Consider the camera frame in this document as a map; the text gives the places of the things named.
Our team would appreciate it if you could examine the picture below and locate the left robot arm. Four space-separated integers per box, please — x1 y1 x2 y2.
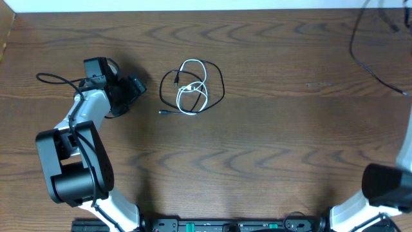
35 57 153 231

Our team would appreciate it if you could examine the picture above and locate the white cable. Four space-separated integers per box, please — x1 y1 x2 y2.
175 59 209 116

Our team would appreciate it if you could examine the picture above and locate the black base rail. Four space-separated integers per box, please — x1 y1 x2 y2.
70 211 326 232

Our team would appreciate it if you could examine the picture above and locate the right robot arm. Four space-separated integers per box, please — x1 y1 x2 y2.
326 122 411 231

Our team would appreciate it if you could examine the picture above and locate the left camera black cable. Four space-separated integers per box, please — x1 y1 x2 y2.
35 59 129 232

